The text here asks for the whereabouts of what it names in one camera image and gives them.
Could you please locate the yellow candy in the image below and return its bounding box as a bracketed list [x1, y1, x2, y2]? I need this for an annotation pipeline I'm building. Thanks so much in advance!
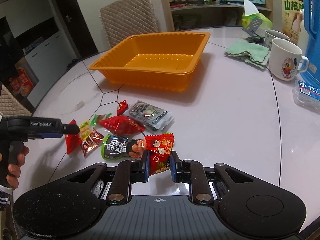
[79, 120, 93, 141]

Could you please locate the green black snack packet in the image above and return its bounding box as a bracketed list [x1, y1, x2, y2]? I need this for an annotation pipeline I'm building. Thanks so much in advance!
[101, 134, 146, 160]

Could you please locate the red patterned snack packet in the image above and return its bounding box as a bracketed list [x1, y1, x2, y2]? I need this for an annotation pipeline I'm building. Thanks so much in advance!
[145, 133, 175, 175]

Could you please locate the red pyramid snack packet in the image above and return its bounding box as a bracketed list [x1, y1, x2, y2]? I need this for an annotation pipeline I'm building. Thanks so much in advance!
[99, 115, 145, 137]

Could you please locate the small red candy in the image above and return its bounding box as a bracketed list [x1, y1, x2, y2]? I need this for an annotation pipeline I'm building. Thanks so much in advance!
[117, 100, 129, 116]

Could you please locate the grey clear snack packet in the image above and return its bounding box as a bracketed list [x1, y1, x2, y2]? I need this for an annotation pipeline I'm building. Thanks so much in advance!
[123, 100, 174, 133]

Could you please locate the green candy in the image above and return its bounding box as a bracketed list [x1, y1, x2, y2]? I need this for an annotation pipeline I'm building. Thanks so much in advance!
[90, 113, 112, 126]

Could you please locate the left hand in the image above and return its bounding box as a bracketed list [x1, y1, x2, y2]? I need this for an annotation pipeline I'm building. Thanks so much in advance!
[1, 146, 30, 190]

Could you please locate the red gift box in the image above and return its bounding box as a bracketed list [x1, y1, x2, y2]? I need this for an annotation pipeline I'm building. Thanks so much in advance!
[9, 68, 34, 97]

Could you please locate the white cabinet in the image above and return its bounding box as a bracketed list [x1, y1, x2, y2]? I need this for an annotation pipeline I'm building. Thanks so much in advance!
[15, 31, 76, 107]

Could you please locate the orange plastic tray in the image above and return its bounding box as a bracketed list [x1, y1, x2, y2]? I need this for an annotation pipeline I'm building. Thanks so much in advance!
[89, 32, 210, 92]

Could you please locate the quilted beige chair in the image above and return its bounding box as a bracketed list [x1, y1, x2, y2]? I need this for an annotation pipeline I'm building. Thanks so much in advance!
[99, 0, 159, 48]

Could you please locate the green folded cloth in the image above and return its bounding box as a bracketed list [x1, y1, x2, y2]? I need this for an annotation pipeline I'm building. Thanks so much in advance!
[225, 40, 270, 69]

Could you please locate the clear plastic pack blue label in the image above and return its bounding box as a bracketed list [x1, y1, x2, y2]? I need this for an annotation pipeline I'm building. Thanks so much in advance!
[292, 80, 320, 114]

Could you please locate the white cartoon mug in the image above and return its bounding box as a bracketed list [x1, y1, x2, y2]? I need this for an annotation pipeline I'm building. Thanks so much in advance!
[268, 38, 310, 81]

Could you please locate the wooden shelf unit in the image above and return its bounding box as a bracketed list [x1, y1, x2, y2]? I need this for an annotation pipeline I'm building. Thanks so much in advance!
[160, 0, 274, 33]

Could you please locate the patterned white mug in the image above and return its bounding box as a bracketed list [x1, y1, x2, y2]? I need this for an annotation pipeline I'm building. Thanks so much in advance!
[265, 29, 290, 50]

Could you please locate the grey phone stand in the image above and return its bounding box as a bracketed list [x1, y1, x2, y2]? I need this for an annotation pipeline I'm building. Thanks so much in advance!
[242, 17, 265, 44]

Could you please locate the green tissue pack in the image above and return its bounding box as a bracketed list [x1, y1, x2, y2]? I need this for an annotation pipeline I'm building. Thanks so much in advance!
[241, 0, 273, 29]

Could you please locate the walnut snack box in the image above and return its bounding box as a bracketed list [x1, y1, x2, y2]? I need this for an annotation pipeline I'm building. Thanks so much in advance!
[281, 0, 304, 45]

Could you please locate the blue thermos jug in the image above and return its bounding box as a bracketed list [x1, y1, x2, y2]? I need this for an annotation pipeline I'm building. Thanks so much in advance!
[301, 0, 319, 86]

